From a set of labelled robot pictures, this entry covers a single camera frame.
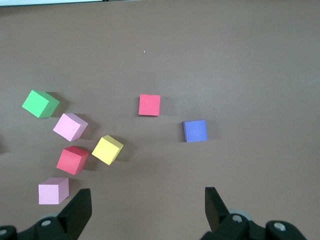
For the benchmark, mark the pink foam cube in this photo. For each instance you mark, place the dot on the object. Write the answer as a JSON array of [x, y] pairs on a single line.
[[68, 127], [51, 192]]

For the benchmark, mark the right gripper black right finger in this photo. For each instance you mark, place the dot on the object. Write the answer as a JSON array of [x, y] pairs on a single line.
[[220, 222]]

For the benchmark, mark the yellow foam cube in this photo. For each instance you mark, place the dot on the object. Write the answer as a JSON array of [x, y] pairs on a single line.
[[106, 150]]

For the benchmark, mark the red foam cube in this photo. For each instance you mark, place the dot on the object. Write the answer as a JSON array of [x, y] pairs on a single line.
[[70, 161], [149, 105]]

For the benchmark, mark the green foam cube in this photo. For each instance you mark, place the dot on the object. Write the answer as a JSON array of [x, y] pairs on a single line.
[[37, 103]]

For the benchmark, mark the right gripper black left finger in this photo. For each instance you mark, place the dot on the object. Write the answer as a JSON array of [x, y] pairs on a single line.
[[72, 220]]

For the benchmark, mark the purple foam cube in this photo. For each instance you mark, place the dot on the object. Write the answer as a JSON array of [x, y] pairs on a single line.
[[195, 131]]

